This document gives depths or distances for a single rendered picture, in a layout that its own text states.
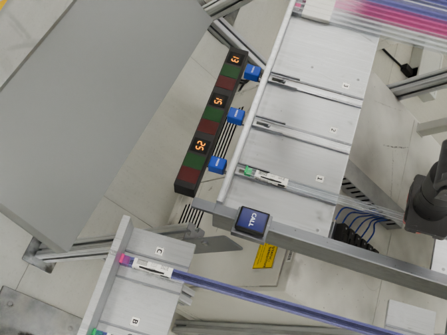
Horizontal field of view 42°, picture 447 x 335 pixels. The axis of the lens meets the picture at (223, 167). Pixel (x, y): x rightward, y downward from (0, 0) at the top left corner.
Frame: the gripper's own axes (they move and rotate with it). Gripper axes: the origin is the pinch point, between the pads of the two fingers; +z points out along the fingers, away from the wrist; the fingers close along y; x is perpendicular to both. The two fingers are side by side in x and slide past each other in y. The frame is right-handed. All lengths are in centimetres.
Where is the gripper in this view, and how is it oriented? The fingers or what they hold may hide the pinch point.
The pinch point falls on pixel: (416, 226)
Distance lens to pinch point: 110.4
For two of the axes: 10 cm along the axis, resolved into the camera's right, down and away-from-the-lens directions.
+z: 0.4, 4.7, 8.8
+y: 3.1, -8.5, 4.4
